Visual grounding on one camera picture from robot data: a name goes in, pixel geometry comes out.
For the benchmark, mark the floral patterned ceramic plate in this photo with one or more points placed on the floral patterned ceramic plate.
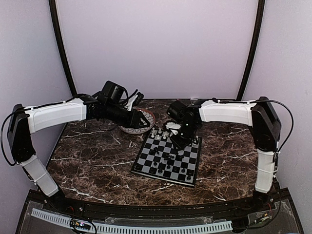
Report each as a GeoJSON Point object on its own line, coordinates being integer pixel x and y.
{"type": "Point", "coordinates": [149, 115]}

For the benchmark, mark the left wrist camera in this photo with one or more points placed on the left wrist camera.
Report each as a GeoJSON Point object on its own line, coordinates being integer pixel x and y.
{"type": "Point", "coordinates": [113, 91]}

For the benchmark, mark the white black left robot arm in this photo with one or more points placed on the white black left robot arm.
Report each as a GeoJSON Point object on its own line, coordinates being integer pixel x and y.
{"type": "Point", "coordinates": [33, 131]}

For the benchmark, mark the black corner frame post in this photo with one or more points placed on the black corner frame post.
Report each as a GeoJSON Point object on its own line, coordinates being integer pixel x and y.
{"type": "Point", "coordinates": [61, 47]}
{"type": "Point", "coordinates": [252, 50]}

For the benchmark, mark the black right corner frame post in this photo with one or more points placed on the black right corner frame post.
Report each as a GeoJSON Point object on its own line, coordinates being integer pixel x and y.
{"type": "Point", "coordinates": [252, 50]}

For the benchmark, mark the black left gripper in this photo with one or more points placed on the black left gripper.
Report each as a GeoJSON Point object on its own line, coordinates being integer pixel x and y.
{"type": "Point", "coordinates": [135, 119]}

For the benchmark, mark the black front frame rail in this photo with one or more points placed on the black front frame rail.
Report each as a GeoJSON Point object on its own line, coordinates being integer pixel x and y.
{"type": "Point", "coordinates": [235, 209]}

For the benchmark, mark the black white chess board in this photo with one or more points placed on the black white chess board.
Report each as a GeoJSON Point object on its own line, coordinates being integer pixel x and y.
{"type": "Point", "coordinates": [158, 159]}

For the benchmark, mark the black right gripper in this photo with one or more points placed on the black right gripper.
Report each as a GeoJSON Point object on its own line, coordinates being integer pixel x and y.
{"type": "Point", "coordinates": [180, 144]}

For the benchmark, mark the white slotted cable duct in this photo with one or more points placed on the white slotted cable duct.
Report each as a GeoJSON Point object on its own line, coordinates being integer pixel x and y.
{"type": "Point", "coordinates": [132, 226]}

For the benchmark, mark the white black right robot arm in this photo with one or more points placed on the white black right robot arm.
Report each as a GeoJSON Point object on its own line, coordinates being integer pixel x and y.
{"type": "Point", "coordinates": [258, 115]}

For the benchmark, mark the black left corner frame post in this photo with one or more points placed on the black left corner frame post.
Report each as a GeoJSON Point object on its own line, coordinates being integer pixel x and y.
{"type": "Point", "coordinates": [61, 47]}

